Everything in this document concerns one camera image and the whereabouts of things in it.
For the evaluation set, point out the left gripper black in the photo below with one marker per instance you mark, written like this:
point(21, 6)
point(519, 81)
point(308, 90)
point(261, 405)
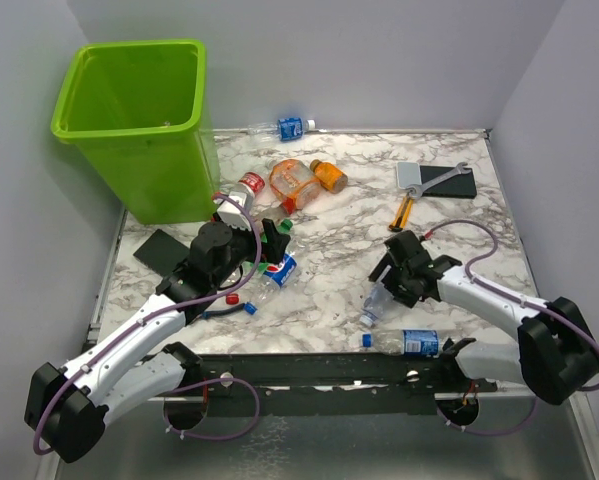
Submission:
point(274, 247)

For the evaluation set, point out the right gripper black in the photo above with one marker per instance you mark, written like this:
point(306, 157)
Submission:
point(406, 296)

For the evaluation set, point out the pepsi bottle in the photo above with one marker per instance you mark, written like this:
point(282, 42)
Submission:
point(273, 279)

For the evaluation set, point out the green plastic bottle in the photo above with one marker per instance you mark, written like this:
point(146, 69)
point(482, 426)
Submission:
point(285, 226)

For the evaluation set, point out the clear crushed water bottle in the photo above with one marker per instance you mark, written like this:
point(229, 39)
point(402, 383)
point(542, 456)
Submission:
point(375, 305)

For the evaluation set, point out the crushed orange label bottle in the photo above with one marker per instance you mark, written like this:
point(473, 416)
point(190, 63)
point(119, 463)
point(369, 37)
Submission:
point(294, 184)

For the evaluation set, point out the blue label bottle front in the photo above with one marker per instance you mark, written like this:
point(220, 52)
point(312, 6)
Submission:
point(408, 342)

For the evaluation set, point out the blue label bottle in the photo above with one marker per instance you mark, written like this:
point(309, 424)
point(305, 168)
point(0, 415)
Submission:
point(408, 342)
point(283, 130)

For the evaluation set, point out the orange juice bottle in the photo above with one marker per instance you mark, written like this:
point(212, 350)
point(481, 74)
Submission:
point(330, 176)

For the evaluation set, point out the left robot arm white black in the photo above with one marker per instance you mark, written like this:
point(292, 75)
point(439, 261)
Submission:
point(70, 407)

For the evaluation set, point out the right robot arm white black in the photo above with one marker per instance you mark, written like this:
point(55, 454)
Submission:
point(553, 353)

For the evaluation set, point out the green plastic bin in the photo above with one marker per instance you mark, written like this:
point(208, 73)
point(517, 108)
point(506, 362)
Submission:
point(136, 110)

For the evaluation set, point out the small red label bottle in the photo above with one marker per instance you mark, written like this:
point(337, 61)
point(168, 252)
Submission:
point(277, 213)

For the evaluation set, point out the yellow black utility knife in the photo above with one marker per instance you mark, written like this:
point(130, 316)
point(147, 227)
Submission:
point(402, 215)

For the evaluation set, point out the blue bottle cap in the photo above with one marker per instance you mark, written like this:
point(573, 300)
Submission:
point(250, 308)

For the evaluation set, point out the red bottle cap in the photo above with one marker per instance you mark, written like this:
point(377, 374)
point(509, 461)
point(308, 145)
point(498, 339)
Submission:
point(232, 299)

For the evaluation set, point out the red label clear bottle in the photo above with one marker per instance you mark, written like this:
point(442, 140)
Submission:
point(246, 190)

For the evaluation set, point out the silver wrench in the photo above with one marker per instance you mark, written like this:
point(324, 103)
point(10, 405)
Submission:
point(416, 191)

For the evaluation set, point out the grey rectangular plate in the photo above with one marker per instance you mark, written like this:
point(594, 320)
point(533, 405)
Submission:
point(407, 174)

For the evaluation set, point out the black foam block right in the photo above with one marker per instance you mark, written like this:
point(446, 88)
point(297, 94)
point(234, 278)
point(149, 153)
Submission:
point(459, 187)

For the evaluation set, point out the black foam block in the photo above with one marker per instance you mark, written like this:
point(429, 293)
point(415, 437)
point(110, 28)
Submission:
point(459, 187)
point(161, 253)

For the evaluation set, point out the black foam block left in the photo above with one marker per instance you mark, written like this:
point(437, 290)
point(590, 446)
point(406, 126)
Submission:
point(161, 253)

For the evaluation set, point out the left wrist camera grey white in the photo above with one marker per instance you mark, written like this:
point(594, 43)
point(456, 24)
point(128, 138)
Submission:
point(231, 215)

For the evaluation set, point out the blue handled pliers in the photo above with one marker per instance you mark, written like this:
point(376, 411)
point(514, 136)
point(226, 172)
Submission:
point(208, 314)

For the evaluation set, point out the blue label bottle by wall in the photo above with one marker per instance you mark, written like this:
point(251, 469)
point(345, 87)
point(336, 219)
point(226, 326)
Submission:
point(283, 130)

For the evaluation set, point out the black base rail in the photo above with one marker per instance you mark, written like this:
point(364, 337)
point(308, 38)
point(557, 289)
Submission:
point(309, 384)

